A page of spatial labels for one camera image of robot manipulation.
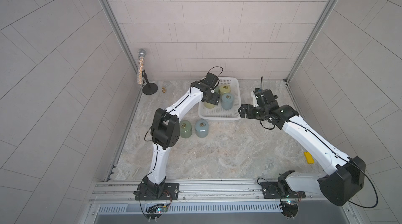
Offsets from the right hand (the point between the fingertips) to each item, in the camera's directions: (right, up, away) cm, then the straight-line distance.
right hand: (244, 110), depth 79 cm
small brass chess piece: (-50, +11, +29) cm, 59 cm away
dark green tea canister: (-31, -11, +5) cm, 33 cm away
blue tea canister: (-7, +4, +17) cm, 19 cm away
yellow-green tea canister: (-18, +2, +10) cm, 21 cm away
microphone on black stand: (-60, +12, +30) cm, 68 cm away
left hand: (-15, +6, +14) cm, 22 cm away
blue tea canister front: (-22, -10, +5) cm, 25 cm away
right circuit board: (+17, -42, -12) cm, 47 cm away
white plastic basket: (-12, -4, +19) cm, 23 cm away
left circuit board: (-41, -41, -15) cm, 60 cm away
